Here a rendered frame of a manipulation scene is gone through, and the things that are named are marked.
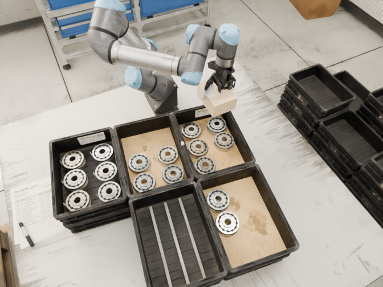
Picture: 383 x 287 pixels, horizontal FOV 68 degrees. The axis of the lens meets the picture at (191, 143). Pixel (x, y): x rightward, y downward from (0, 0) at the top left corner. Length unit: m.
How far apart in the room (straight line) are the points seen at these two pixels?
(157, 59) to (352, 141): 1.66
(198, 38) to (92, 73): 2.18
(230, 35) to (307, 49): 2.60
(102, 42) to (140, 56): 0.16
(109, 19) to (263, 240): 1.09
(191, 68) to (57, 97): 2.14
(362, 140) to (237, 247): 1.44
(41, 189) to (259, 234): 1.09
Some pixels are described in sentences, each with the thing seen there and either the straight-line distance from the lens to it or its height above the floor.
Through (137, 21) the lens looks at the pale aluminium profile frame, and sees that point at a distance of 3.21.
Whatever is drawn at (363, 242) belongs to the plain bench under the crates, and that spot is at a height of 0.70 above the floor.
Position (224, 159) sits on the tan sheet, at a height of 0.83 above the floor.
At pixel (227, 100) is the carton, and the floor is 1.12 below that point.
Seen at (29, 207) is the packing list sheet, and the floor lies 0.70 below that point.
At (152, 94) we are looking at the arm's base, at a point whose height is 0.87.
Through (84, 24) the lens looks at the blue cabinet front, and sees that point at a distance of 3.10.
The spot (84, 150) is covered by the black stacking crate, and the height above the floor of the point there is 0.83.
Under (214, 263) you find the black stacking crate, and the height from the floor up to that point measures 0.83.
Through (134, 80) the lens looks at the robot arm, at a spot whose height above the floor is 1.00.
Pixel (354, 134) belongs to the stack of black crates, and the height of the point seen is 0.38.
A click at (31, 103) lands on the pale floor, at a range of 3.10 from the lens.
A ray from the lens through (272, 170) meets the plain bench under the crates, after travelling 1.62.
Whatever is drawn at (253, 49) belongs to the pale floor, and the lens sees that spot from 3.43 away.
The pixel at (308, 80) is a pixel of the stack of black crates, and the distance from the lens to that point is 2.48.
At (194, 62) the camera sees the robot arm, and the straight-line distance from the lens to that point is 1.07.
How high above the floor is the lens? 2.06
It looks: 56 degrees down
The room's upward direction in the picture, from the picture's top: 3 degrees clockwise
